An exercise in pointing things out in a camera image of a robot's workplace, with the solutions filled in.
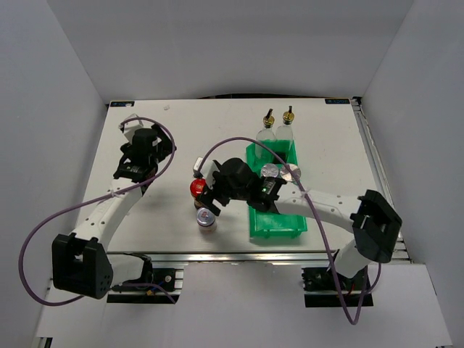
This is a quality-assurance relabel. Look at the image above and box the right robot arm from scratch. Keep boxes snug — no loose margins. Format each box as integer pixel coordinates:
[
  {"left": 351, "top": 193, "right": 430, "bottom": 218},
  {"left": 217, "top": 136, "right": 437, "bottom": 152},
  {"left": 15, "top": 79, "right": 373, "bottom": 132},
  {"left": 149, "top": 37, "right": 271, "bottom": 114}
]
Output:
[{"left": 193, "top": 157, "right": 402, "bottom": 289}]

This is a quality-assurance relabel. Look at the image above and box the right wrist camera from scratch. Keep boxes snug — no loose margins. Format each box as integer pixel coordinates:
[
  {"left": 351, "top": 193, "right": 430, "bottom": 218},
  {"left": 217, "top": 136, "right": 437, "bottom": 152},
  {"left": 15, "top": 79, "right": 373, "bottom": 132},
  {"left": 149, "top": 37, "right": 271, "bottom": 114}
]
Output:
[{"left": 193, "top": 157, "right": 219, "bottom": 188}]

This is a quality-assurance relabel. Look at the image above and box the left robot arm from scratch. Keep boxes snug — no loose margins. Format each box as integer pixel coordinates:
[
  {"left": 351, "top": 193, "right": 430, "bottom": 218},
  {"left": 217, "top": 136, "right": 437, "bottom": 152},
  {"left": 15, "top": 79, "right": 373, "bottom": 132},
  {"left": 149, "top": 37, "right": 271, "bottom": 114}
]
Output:
[{"left": 51, "top": 123, "right": 175, "bottom": 299}]

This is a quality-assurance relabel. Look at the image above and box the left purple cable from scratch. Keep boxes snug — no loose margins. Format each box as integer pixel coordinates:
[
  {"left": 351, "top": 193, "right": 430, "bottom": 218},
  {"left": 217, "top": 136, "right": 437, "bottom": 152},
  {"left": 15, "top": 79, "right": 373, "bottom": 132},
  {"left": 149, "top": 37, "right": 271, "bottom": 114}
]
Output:
[{"left": 18, "top": 116, "right": 178, "bottom": 307}]

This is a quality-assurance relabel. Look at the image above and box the purple cable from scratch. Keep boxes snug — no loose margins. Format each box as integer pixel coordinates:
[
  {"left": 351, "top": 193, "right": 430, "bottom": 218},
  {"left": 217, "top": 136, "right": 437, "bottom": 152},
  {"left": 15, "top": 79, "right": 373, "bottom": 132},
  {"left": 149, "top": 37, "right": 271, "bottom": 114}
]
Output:
[
  {"left": 199, "top": 136, "right": 381, "bottom": 326},
  {"left": 18, "top": 116, "right": 178, "bottom": 307}
]

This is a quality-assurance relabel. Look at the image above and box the left table logo sticker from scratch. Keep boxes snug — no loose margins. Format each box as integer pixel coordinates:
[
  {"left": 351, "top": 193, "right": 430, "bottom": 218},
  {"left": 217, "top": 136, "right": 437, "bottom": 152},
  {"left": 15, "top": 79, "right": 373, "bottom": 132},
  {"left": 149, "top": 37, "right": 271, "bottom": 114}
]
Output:
[{"left": 109, "top": 101, "right": 135, "bottom": 107}]

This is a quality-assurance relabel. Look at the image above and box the table logo sticker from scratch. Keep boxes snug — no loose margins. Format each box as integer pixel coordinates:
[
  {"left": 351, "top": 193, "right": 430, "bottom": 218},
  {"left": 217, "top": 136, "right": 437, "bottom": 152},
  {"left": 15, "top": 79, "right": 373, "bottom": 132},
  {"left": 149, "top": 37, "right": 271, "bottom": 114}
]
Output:
[
  {"left": 109, "top": 101, "right": 135, "bottom": 107},
  {"left": 324, "top": 98, "right": 351, "bottom": 105}
]

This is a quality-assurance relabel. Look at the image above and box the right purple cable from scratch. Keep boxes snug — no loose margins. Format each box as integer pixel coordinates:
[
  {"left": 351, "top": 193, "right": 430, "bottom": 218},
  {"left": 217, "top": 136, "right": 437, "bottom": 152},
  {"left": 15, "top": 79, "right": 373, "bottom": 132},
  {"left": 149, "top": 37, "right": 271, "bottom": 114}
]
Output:
[{"left": 199, "top": 136, "right": 381, "bottom": 326}]

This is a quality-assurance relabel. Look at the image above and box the small silver lid jar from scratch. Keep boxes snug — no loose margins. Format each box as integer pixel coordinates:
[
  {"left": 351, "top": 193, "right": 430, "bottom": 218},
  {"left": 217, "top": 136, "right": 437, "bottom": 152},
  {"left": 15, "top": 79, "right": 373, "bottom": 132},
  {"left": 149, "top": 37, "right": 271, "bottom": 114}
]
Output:
[{"left": 196, "top": 207, "right": 217, "bottom": 233}]

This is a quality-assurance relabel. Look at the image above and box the dark sauce glass bottle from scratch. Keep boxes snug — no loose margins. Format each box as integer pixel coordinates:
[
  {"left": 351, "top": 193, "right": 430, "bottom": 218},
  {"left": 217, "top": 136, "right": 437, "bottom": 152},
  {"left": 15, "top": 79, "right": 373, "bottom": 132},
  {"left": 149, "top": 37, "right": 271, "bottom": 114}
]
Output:
[{"left": 271, "top": 105, "right": 295, "bottom": 162}]

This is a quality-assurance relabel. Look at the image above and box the green divided bin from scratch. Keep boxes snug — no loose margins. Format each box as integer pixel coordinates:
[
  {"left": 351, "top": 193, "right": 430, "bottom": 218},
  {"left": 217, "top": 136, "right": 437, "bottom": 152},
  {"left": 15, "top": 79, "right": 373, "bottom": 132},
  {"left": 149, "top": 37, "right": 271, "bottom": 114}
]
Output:
[{"left": 246, "top": 140, "right": 307, "bottom": 239}]

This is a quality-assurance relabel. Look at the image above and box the right aluminium rail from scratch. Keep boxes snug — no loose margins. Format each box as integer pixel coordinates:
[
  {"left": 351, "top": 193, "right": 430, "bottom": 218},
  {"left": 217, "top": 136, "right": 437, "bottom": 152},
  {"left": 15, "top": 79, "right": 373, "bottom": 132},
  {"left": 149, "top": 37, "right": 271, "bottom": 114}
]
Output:
[{"left": 350, "top": 96, "right": 412, "bottom": 263}]

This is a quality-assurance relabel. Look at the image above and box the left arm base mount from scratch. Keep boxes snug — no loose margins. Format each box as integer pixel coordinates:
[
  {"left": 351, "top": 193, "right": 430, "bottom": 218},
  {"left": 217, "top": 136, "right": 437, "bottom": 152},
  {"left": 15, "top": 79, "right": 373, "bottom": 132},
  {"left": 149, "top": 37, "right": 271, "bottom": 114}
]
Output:
[{"left": 107, "top": 253, "right": 183, "bottom": 305}]

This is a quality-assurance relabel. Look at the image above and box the right table logo sticker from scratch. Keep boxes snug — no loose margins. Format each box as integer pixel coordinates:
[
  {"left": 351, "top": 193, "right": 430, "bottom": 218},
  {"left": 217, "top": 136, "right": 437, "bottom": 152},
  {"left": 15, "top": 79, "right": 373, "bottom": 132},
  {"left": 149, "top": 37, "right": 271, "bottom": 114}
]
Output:
[{"left": 324, "top": 98, "right": 351, "bottom": 105}]

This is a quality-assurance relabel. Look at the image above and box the clear oil bottle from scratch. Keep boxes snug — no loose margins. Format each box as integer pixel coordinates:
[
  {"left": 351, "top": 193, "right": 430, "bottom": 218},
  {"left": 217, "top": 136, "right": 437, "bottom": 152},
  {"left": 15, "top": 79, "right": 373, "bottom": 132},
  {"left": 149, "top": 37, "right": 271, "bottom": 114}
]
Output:
[{"left": 254, "top": 109, "right": 276, "bottom": 159}]

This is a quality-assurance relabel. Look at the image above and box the silver lid spice jar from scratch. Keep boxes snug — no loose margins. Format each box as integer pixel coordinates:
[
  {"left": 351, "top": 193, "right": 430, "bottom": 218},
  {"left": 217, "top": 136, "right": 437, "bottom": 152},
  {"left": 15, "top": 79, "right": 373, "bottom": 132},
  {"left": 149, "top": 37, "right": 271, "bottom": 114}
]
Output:
[{"left": 279, "top": 163, "right": 301, "bottom": 182}]

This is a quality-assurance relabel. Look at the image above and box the red lid sauce jar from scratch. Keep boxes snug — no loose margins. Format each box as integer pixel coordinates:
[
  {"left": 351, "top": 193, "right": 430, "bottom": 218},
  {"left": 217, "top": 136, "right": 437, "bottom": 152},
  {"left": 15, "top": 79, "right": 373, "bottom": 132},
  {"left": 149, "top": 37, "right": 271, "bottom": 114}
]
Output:
[{"left": 189, "top": 178, "right": 206, "bottom": 210}]

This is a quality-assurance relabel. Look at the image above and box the blue label white jar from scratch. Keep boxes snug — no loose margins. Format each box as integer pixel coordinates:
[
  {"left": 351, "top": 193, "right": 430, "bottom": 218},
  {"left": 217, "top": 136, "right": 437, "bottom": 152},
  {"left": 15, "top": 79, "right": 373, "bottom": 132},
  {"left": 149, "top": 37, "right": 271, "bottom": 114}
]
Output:
[{"left": 260, "top": 163, "right": 280, "bottom": 178}]

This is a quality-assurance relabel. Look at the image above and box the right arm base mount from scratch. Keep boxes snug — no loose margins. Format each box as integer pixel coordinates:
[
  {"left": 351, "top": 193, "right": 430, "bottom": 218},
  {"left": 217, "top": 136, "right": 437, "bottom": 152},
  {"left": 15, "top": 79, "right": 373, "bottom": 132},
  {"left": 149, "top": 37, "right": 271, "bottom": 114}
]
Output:
[{"left": 299, "top": 266, "right": 374, "bottom": 308}]

